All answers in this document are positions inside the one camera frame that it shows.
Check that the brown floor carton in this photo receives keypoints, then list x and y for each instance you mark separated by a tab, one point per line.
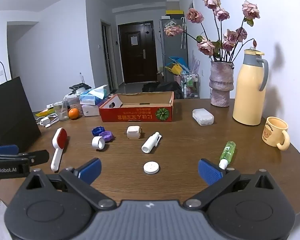
160	77

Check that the purple bottle cap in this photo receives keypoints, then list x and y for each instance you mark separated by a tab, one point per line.
108	136

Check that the grey refrigerator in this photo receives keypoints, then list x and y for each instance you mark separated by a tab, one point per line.
170	50

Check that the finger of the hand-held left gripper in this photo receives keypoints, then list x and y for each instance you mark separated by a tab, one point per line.
38	157
6	150

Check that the white paper notice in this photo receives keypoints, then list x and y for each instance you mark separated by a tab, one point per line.
134	41

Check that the interior door frame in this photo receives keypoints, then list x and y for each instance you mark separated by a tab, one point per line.
106	55

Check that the yellow black box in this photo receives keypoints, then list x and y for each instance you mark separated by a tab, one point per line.
174	12

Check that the wall picture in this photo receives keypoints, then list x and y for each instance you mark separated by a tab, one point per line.
191	7

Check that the dark wooden door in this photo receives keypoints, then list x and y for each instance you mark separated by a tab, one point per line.
137	62

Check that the white round disc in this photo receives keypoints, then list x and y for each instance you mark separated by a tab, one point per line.
151	167

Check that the black plastic rack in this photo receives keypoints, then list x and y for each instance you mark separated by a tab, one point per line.
80	87

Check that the blue bottle cap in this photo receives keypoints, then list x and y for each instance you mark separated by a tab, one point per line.
97	131

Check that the orange cardboard box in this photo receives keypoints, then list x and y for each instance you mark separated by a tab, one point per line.
140	112

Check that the white and yellow cube block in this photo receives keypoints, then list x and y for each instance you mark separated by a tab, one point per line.
132	132

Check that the black paper bag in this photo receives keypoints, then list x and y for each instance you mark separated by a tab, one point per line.
12	115

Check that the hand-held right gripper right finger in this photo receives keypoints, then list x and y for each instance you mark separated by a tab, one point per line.
210	172

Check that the white appliance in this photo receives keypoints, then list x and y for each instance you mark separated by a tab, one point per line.
81	90

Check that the clear cotton swab box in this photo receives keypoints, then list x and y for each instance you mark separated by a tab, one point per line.
202	117

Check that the blue tissue pack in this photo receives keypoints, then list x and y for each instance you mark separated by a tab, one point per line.
90	97

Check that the blue and yellow bags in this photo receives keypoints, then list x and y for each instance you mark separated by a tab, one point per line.
176	66

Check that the bunch of dried pink roses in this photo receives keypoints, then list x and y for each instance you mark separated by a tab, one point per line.
206	46

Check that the purple wall decoration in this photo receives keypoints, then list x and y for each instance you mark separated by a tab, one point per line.
196	62

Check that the clear plastic bag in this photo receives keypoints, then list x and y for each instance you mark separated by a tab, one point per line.
170	25

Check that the white purple tissue pack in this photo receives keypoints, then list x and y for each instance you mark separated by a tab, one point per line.
90	110

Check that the yellow packet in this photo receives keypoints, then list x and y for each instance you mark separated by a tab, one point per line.
43	112

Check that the white red lint brush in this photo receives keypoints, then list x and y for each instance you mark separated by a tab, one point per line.
58	140

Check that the clear food container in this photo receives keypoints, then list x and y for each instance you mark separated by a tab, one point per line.
73	102

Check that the trolley cart with bottles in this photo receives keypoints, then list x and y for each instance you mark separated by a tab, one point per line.
190	85

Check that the green spray bottle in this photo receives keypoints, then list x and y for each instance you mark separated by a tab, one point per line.
227	151

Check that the yellow thermos jug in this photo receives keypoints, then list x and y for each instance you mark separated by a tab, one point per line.
248	92

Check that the pink ceramic vase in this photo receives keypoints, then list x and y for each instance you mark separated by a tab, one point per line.
221	85

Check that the white spray bottle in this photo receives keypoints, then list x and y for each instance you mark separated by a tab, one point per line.
150	143

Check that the white hanging umbrellas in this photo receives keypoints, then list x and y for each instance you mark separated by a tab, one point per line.
183	32

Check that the clear glass cup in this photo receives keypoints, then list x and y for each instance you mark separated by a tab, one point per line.
61	112

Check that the pink bucket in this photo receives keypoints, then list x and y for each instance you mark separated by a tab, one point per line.
177	78

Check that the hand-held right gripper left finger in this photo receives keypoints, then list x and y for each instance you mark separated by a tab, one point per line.
91	170

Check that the orange fruit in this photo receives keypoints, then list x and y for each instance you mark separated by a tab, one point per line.
73	113

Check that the yellow bear mug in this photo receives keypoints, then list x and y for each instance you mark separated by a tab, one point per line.
273	132

